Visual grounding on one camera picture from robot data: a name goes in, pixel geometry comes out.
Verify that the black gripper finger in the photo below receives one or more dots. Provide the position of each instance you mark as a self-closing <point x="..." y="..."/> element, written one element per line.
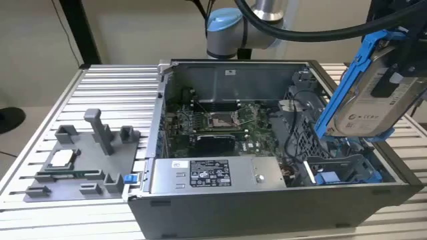
<point x="384" y="83"/>

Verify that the hard disk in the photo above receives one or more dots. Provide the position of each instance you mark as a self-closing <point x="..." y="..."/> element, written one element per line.
<point x="369" y="110"/>

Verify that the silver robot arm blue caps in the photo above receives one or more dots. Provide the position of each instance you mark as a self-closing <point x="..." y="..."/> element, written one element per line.
<point x="229" y="37"/>

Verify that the RAM slot row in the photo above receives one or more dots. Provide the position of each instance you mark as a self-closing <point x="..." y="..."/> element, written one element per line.
<point x="216" y="105"/>

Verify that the green motherboard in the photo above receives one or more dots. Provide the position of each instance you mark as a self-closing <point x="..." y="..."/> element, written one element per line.
<point x="260" y="135"/>

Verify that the CPU socket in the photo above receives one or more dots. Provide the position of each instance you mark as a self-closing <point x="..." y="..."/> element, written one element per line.
<point x="217" y="121"/>

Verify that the black PC case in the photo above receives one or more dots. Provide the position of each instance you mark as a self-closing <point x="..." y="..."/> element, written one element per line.
<point x="233" y="215"/>

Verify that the silver power supply unit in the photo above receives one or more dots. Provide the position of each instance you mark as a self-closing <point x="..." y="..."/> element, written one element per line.
<point x="166" y="180"/>

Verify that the blue case latch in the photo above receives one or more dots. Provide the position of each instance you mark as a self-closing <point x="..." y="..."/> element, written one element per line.
<point x="129" y="179"/>

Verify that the grey parts rack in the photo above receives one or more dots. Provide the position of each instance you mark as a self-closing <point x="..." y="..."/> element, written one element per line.
<point x="86" y="160"/>

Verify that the green RAM stick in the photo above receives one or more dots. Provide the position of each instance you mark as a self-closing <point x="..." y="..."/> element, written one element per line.
<point x="76" y="172"/>

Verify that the silver CPU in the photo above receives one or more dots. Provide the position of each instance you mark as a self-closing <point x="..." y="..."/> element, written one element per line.
<point x="61" y="158"/>

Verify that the black round chair base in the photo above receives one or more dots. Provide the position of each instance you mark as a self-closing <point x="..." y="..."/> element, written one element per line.
<point x="10" y="120"/>

